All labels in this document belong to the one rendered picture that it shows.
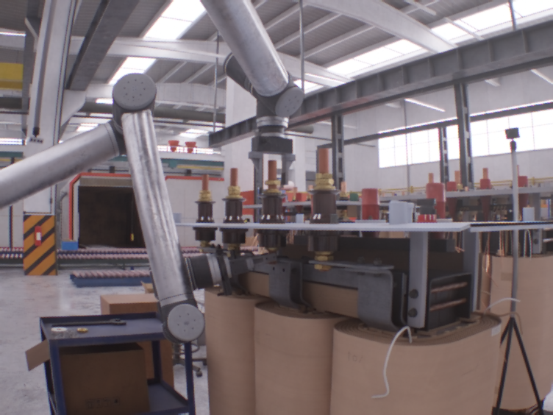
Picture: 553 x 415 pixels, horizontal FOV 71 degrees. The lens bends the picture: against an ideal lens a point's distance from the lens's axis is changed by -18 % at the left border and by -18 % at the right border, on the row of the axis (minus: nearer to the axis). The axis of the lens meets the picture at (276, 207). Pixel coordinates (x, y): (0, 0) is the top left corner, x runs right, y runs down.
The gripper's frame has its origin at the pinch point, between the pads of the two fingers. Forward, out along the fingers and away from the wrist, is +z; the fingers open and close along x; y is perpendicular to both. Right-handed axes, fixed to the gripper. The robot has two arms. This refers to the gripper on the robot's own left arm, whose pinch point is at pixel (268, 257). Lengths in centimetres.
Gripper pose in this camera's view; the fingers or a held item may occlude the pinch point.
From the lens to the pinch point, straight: 149.9
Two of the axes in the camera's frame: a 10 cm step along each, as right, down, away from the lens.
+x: -2.1, 0.3, 9.8
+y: -2.0, -9.8, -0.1
